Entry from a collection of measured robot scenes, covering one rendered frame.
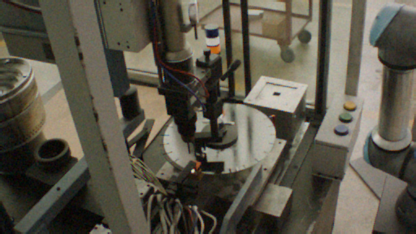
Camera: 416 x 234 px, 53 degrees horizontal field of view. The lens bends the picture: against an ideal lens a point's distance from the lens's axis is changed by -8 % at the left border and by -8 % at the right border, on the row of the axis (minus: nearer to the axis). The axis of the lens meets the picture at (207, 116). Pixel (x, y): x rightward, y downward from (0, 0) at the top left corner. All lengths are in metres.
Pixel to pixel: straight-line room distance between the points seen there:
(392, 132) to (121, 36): 0.74
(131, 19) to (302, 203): 0.79
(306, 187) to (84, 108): 1.08
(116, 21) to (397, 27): 0.61
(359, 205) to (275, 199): 1.19
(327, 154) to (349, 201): 1.06
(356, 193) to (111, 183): 2.08
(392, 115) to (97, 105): 0.89
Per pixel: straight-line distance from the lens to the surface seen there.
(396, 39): 1.05
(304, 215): 1.38
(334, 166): 1.45
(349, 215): 2.40
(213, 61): 1.09
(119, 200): 0.54
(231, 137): 1.31
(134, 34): 0.94
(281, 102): 1.55
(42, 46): 1.27
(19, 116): 1.54
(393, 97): 1.17
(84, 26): 0.42
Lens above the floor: 1.78
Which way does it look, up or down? 36 degrees down
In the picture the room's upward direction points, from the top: 6 degrees counter-clockwise
